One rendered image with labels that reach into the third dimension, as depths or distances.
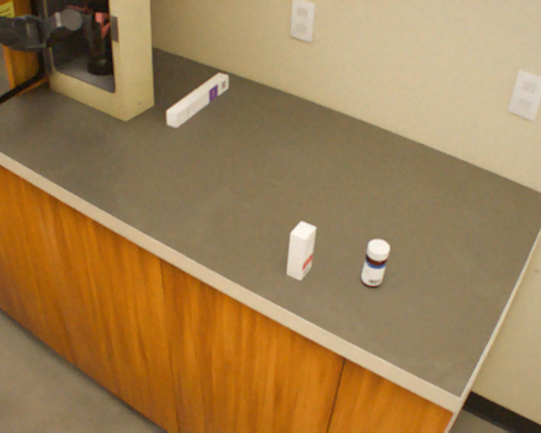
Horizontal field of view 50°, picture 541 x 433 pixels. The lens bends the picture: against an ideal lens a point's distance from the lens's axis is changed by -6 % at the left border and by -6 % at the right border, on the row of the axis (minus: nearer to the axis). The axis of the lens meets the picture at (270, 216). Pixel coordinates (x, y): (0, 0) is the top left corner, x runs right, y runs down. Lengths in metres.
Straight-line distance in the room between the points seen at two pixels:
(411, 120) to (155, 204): 0.72
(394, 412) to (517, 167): 0.73
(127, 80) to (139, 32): 0.13
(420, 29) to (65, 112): 0.96
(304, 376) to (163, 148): 0.65
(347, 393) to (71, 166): 0.82
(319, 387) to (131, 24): 0.95
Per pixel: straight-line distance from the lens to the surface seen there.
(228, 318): 1.31
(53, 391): 2.23
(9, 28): 1.48
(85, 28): 1.64
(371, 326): 1.13
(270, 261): 1.22
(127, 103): 1.64
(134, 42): 1.59
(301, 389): 1.33
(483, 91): 1.57
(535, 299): 1.84
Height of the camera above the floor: 1.78
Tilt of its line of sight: 39 degrees down
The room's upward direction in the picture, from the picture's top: 4 degrees clockwise
